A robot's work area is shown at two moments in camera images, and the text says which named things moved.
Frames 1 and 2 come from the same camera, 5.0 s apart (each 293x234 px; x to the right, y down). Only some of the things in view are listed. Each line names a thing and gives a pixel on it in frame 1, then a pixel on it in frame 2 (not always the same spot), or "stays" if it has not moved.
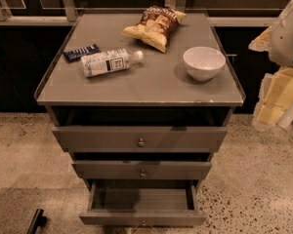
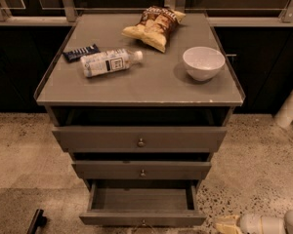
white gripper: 287,39 -> 254,224
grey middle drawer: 140,170 stays
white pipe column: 290,114 stays
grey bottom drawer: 144,204 stays
